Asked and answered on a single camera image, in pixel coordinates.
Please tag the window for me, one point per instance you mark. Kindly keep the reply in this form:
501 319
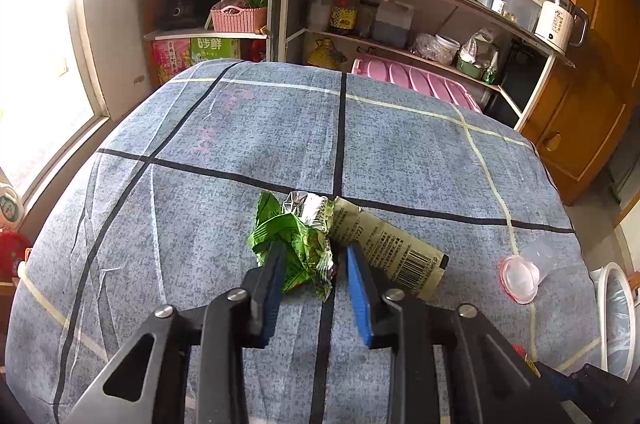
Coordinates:
40 29

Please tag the white detergent bottle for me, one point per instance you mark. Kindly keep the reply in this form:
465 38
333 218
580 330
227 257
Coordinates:
10 209

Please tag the translucent white bin liner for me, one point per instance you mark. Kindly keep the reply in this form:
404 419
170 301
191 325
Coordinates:
625 329

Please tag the white plastic tub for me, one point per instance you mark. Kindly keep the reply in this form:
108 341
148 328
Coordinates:
446 50

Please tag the white plastic bottle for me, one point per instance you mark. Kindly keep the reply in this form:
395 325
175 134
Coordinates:
320 9

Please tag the olive barcode packet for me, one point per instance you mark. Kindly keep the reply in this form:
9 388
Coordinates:
395 254

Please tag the pink woven basket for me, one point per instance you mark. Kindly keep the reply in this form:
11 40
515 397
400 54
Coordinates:
237 18

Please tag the clear plastic storage box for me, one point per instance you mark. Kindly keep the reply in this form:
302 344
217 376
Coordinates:
510 1

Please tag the yellow cooking oil bottle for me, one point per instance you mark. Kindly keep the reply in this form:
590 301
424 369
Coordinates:
322 54

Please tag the red yellow snack wrapper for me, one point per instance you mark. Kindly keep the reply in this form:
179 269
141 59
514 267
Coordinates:
525 359

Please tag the crumpled clear plastic bag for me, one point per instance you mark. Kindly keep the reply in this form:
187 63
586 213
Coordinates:
424 48

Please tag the clear plastic cup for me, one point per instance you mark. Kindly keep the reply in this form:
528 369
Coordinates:
520 279

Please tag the yellow label sauce bottle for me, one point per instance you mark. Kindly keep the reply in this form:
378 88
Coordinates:
344 14

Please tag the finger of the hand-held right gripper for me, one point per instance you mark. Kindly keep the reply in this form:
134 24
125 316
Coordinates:
600 391

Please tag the red plastic object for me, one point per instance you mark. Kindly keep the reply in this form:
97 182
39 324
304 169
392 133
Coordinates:
14 254

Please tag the white round trash bin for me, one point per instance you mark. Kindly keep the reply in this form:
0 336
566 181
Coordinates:
606 289

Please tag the white electric kettle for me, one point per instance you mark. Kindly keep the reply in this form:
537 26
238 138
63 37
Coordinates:
552 21

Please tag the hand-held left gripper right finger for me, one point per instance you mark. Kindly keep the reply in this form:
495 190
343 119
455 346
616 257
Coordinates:
357 299

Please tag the crumpled white food bag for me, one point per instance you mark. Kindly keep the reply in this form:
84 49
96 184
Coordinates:
477 44

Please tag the green bowl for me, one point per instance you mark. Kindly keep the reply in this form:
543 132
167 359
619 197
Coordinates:
470 68

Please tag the wooden door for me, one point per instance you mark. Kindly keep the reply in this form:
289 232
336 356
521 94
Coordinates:
590 114

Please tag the green snack wrapper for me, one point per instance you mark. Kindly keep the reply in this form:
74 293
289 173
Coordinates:
295 236

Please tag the green cardboard box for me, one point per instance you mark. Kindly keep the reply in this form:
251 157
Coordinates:
215 50

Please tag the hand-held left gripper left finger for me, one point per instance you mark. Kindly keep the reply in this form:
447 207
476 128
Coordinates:
272 299

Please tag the translucent jerry can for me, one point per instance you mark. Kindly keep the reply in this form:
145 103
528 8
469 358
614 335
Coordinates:
392 24

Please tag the pink cardboard box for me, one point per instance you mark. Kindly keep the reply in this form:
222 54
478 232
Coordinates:
171 61

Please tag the black kitchen appliance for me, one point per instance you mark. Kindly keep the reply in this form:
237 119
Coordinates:
177 13

